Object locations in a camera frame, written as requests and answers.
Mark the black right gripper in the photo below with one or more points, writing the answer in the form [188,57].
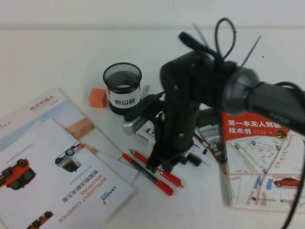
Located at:
[178,95]

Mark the red capped black pen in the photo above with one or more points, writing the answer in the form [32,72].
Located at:
[164,187]

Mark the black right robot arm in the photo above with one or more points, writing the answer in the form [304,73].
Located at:
[274,100]

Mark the red retractable gel pen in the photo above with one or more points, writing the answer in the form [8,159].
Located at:
[171,177]

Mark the grey metallic pen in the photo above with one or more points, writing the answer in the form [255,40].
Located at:
[145,90]

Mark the black mesh pen holder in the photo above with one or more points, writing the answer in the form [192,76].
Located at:
[124,100]

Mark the white board printed marker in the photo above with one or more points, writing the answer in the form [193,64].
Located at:
[201,148]

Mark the plain white paper sheet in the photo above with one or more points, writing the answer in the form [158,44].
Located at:
[124,170]

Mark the dark red pencil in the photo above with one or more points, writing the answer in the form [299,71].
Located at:
[202,142]

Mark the white marker white end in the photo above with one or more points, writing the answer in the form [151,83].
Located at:
[208,162]

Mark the grey picture AgileX brochure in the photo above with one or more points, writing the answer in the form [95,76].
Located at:
[214,143]

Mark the red map cover book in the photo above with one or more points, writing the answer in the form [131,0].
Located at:
[250,167]

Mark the orange foam cube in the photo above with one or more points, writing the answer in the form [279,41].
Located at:
[96,99]

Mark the intelligent logistics solutions brochure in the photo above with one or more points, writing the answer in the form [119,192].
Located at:
[47,190]

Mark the sky picture AgileX brochure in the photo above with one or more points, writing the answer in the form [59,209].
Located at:
[47,107]

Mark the translucent white zip tie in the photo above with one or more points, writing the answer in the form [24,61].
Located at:
[199,33]

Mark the grey zip tie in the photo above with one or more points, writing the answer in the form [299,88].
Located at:
[252,48]

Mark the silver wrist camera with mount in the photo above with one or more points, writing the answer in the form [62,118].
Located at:
[134,125]

